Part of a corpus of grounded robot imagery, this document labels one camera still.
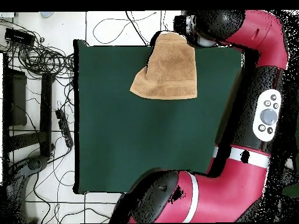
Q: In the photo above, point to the orange terry towel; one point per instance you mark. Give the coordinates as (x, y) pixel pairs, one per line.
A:
(170, 70)

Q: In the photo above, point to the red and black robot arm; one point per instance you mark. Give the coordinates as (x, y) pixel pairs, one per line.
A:
(233, 186)

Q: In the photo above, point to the dark green table cloth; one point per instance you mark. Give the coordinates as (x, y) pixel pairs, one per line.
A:
(116, 128)

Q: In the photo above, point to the black power strip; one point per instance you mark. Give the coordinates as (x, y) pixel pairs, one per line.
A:
(64, 128)

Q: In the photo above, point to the grey chair base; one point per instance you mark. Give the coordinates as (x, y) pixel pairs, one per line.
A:
(33, 163)

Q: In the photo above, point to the black rectangular box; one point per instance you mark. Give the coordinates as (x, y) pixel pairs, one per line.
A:
(19, 36)

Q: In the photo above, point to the black metal stand frame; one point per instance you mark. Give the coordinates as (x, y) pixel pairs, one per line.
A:
(45, 112)

